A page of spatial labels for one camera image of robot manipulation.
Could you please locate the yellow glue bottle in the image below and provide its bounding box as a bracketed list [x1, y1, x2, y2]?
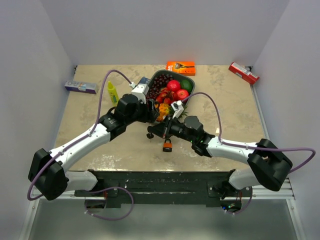
[107, 81, 119, 106]

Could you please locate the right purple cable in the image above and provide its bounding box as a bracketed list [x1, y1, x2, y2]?
[180, 92, 317, 177]

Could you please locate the black base frame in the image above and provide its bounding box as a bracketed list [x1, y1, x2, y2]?
[75, 170, 252, 208]

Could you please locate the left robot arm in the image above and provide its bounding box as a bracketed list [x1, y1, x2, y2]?
[28, 94, 159, 201]

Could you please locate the lower purple cable loop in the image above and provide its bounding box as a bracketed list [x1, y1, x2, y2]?
[84, 186, 135, 221]

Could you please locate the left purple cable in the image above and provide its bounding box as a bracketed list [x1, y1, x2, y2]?
[27, 69, 133, 201]

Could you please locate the purple white toothpaste box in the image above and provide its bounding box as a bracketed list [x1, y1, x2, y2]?
[64, 81, 99, 95]

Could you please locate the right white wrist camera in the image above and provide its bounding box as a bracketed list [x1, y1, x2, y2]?
[169, 100, 187, 120]

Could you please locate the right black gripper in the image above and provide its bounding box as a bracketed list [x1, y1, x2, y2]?
[148, 114, 195, 143]

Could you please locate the red strawberry cluster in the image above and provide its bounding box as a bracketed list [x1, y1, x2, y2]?
[154, 87, 178, 105]

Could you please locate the dark red grape bunch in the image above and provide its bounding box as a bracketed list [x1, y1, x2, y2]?
[146, 74, 174, 100]

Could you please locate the large black key bunch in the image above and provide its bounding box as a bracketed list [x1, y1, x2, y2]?
[146, 132, 155, 143]

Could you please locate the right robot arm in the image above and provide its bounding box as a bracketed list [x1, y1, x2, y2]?
[147, 116, 293, 197]

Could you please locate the red apple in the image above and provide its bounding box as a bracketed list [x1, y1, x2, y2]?
[175, 89, 190, 101]

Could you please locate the orange black padlock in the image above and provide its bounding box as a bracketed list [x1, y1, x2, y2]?
[162, 138, 173, 153]

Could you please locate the red pomegranate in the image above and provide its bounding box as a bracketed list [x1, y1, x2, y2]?
[166, 80, 181, 92]

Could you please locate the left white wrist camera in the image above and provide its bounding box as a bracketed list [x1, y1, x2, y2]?
[129, 82, 149, 104]

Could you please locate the blue blister pack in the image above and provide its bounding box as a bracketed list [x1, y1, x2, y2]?
[138, 76, 151, 87]

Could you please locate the red white box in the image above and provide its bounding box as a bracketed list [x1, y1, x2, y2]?
[228, 62, 260, 85]

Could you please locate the grey fruit tray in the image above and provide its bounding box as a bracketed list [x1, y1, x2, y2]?
[150, 70, 196, 107]

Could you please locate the orange razor box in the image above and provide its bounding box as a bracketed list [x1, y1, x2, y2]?
[166, 61, 196, 76]

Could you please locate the green avocado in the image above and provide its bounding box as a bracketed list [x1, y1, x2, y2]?
[180, 79, 193, 94]

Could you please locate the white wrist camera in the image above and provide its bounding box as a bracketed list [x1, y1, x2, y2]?
[129, 82, 149, 104]
[169, 100, 187, 120]

